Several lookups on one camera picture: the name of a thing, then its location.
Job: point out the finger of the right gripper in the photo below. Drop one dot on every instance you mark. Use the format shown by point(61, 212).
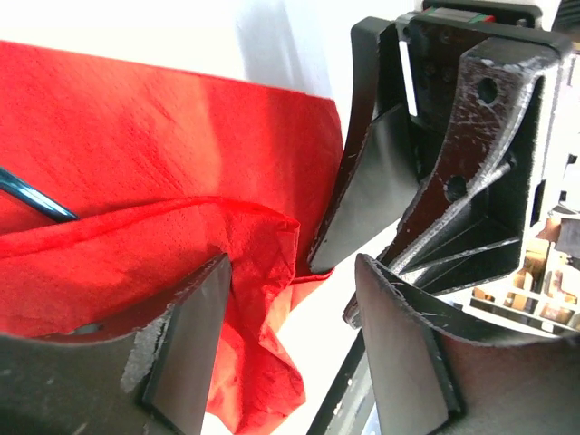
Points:
point(377, 177)

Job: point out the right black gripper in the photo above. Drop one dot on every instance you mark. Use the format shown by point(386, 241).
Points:
point(454, 136)

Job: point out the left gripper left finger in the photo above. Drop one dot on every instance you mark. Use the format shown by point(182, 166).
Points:
point(145, 370)

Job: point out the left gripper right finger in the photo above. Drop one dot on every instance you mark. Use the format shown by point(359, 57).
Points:
point(438, 370)

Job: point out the red paper napkin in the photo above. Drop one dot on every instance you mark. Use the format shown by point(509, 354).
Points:
point(164, 169)

